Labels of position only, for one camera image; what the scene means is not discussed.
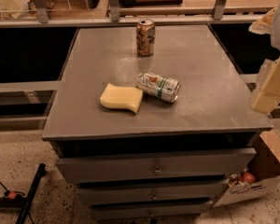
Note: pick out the grey metal railing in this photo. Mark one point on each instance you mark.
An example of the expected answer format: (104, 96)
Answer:
(62, 13)

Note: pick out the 7up soda can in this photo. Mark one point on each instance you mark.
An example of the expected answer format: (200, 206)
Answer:
(164, 88)

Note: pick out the red clamp with cable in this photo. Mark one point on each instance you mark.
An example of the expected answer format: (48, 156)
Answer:
(12, 195)

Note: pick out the yellow sponge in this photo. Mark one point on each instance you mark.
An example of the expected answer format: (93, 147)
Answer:
(116, 97)

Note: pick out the top grey drawer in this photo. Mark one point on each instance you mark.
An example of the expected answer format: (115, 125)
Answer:
(155, 165)

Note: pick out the cardboard box with items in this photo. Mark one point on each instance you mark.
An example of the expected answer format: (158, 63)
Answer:
(265, 167)

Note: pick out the brown upright soda can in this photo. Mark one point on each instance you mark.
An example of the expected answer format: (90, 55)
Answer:
(145, 37)

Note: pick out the grey drawer cabinet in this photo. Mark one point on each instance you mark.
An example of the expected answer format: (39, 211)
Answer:
(211, 112)

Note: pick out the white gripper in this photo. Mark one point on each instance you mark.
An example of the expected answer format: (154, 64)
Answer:
(268, 95)

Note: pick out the black stand leg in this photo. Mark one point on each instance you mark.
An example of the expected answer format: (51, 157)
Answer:
(40, 172)

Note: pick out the grey drawer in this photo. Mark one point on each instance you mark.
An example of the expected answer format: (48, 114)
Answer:
(155, 165)
(151, 192)
(150, 210)

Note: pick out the middle grey drawer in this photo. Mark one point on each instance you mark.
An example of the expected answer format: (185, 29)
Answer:
(151, 192)

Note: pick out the bottom grey drawer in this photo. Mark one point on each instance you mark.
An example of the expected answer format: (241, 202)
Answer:
(150, 210)

